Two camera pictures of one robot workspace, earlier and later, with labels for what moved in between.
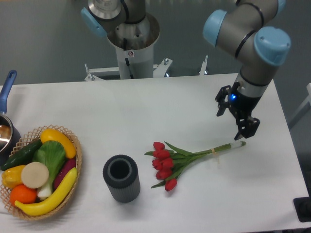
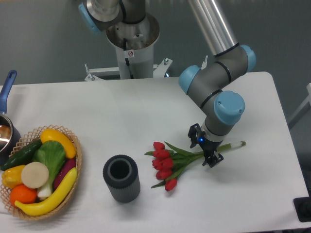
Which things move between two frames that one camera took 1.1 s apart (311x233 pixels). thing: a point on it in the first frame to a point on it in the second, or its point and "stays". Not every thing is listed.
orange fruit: (23, 193) stays
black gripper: (242, 105) to (209, 147)
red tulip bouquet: (169, 161) stays
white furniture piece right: (304, 108) stays
